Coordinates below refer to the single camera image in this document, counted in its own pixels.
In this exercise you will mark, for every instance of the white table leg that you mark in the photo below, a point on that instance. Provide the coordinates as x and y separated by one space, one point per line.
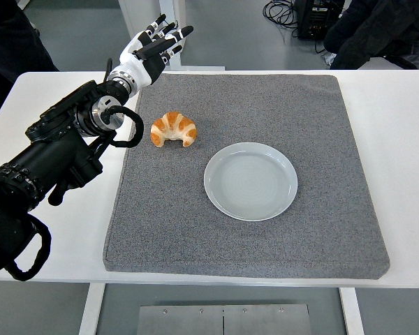
352 314
90 310

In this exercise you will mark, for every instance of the grey round plate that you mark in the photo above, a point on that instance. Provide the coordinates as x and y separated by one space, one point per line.
251 181

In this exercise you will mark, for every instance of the person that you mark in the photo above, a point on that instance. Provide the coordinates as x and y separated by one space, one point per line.
370 28
7 42

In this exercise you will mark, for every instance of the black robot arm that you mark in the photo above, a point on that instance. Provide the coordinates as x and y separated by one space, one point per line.
56 153

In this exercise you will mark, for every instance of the grey fabric mat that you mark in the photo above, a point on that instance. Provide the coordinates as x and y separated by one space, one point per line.
230 244

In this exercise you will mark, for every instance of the black electronics box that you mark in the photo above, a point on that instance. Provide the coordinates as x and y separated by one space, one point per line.
310 24

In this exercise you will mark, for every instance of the golden croissant bread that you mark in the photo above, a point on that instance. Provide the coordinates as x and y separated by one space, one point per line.
174 124

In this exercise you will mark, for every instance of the grey metal plate with screws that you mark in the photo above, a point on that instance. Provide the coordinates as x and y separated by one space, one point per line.
223 321

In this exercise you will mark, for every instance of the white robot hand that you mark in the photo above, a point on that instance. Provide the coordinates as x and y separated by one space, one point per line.
143 71

